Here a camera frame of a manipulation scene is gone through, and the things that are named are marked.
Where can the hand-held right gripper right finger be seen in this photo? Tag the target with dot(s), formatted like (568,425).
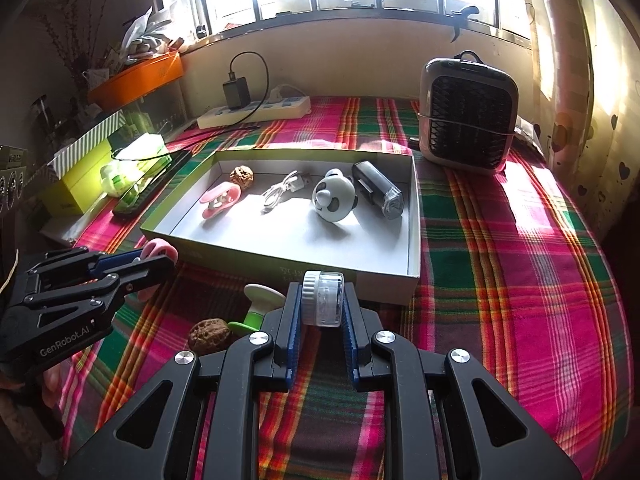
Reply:
(347,335)

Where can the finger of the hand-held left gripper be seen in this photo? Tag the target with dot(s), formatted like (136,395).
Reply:
(117,261)
(145,270)

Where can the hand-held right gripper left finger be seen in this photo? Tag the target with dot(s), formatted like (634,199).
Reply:
(296,330)

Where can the light pink clip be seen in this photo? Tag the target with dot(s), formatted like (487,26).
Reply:
(160,249)

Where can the clear jar with ribbed cap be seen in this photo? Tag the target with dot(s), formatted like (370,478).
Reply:
(324,300)

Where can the green cardboard box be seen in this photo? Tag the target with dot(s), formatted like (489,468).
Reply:
(300,240)

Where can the pink clip with pale pad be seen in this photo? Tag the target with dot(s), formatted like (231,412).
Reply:
(220,200)

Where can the white panda toy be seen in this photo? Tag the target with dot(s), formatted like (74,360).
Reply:
(334,195)

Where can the black bike light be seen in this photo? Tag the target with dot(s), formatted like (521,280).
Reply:
(377,187)

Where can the person's left hand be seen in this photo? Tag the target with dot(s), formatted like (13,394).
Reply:
(52,387)

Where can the green and white knob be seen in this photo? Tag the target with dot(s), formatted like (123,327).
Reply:
(260,305)

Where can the black smartphone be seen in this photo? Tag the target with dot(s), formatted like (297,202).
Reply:
(150,185)

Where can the brown walnut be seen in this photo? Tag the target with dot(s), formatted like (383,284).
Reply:
(242,175)
(210,336)

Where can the green box with striped lid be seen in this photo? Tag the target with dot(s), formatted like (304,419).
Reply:
(80,180)

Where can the green and white tissue packet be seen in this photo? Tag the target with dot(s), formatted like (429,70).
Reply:
(132,160)

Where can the grey appliance with knobs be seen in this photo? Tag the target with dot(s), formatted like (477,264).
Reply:
(10,170)

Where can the glass jar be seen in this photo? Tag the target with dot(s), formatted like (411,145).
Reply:
(42,110)

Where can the plaid tablecloth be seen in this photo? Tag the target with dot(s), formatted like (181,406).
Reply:
(500,260)

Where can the orange box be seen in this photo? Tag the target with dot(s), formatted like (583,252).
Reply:
(135,80)

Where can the white power strip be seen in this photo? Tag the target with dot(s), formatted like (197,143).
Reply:
(255,110)

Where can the small black object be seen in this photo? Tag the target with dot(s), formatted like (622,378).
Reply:
(415,139)

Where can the crumpled plastic bags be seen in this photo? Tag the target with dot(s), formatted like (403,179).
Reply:
(145,30)

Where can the dried branches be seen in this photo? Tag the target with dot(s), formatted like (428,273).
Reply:
(65,30)

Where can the small grey heater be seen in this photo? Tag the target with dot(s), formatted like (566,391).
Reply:
(467,115)

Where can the black window hook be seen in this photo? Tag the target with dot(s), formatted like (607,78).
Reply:
(462,15)

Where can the heart print curtain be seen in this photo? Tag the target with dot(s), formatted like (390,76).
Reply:
(590,85)

